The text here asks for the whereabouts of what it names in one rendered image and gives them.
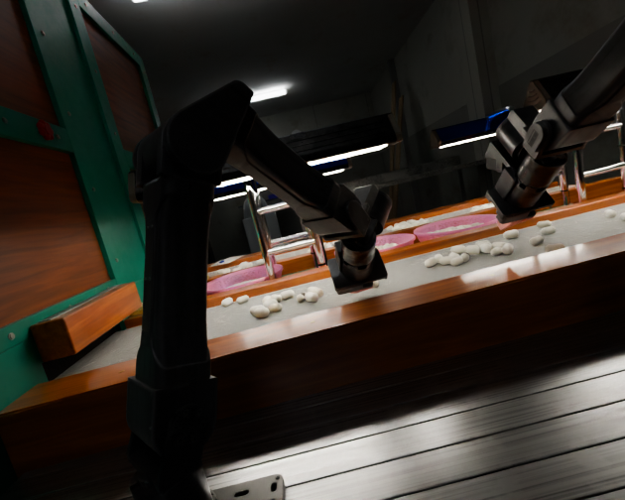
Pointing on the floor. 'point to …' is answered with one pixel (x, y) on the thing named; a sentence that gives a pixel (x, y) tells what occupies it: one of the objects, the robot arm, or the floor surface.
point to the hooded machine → (255, 230)
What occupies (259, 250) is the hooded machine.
